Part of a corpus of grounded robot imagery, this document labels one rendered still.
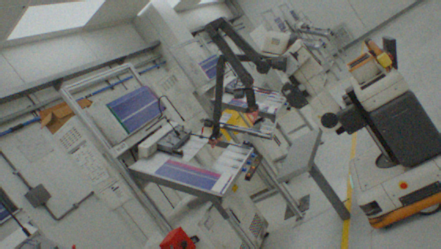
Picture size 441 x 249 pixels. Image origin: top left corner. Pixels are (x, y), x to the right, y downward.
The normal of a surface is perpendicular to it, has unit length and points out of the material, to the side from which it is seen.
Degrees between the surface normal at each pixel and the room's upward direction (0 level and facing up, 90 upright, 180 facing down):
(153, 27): 90
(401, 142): 90
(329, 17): 90
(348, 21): 90
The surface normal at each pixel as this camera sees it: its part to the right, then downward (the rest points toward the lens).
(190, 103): -0.37, 0.38
